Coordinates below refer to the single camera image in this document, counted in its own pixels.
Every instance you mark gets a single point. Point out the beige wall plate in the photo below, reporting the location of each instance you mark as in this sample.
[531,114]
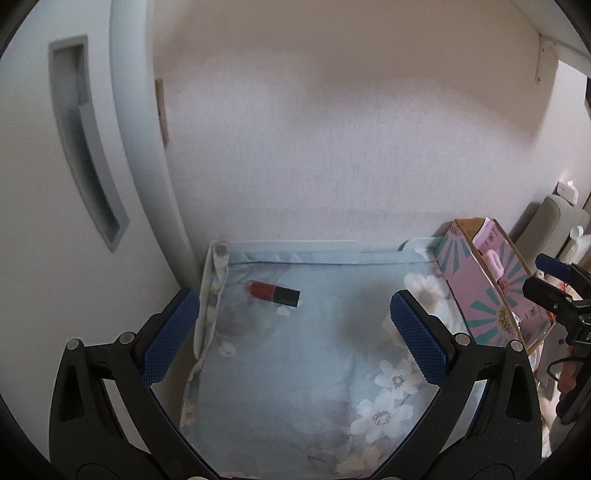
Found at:
[161,113]

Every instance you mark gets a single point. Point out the pink packet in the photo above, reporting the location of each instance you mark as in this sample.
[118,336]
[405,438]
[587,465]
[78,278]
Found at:
[487,235]

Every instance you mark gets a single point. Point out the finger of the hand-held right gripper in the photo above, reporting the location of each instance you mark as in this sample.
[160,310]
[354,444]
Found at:
[540,291]
[553,265]

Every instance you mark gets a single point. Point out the grey chair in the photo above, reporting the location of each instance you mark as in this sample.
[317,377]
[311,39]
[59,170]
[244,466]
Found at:
[549,226]

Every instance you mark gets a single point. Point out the white shelf bracket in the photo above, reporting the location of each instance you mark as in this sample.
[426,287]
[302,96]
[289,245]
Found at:
[545,57]

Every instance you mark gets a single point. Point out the red and black lipstick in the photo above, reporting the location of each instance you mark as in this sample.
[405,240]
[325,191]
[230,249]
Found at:
[274,293]

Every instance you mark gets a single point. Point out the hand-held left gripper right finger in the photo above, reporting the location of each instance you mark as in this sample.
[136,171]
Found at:
[418,339]

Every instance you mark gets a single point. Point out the white wardrobe door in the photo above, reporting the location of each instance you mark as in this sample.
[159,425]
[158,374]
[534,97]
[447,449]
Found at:
[51,221]

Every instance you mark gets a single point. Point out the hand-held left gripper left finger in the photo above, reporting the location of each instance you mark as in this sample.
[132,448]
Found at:
[171,333]

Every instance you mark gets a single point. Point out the white tissue pack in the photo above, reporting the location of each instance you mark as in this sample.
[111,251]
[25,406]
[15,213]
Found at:
[567,190]

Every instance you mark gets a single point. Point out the blue floral cloth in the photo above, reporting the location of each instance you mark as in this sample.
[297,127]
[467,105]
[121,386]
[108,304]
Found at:
[295,369]

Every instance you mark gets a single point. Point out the pink patterned cardboard box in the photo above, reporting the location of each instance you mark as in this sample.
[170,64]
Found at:
[485,295]

